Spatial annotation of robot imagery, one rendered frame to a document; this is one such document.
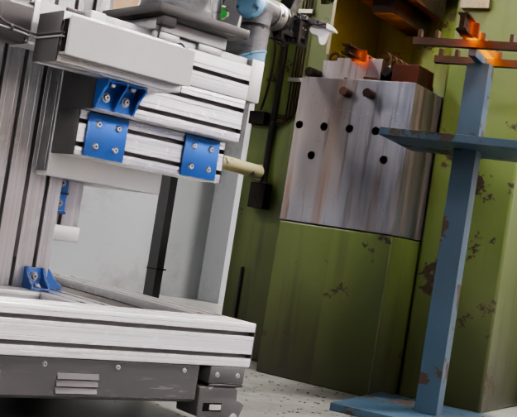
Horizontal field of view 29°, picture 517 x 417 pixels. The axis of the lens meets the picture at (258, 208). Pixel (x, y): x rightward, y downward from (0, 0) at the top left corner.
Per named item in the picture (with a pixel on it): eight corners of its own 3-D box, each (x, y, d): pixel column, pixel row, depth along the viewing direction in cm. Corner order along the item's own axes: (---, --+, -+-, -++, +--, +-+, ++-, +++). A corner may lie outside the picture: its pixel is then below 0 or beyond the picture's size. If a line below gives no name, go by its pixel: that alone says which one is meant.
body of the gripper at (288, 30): (284, 47, 277) (261, 35, 266) (289, 16, 277) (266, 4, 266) (308, 48, 273) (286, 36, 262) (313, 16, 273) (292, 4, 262)
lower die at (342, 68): (379, 83, 303) (383, 56, 304) (320, 80, 314) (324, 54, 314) (430, 110, 339) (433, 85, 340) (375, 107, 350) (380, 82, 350)
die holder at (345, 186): (392, 235, 289) (416, 82, 291) (279, 218, 309) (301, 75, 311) (459, 249, 337) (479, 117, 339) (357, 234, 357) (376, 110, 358)
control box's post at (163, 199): (144, 347, 325) (197, 16, 329) (134, 344, 327) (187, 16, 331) (151, 346, 329) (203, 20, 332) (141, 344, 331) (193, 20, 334)
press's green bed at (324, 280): (367, 398, 288) (392, 236, 289) (255, 371, 308) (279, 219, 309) (438, 389, 336) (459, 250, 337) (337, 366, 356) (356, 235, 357)
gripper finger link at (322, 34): (333, 49, 277) (303, 42, 274) (337, 28, 278) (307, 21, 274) (339, 48, 275) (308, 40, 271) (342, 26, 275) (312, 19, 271)
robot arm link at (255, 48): (221, 66, 260) (227, 24, 260) (264, 73, 259) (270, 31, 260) (218, 60, 252) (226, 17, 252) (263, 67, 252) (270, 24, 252)
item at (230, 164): (190, 161, 298) (193, 143, 298) (175, 160, 301) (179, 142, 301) (265, 180, 335) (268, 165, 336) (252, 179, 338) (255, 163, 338)
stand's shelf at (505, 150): (533, 150, 245) (535, 141, 245) (378, 134, 262) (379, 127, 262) (553, 166, 272) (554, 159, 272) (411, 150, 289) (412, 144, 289)
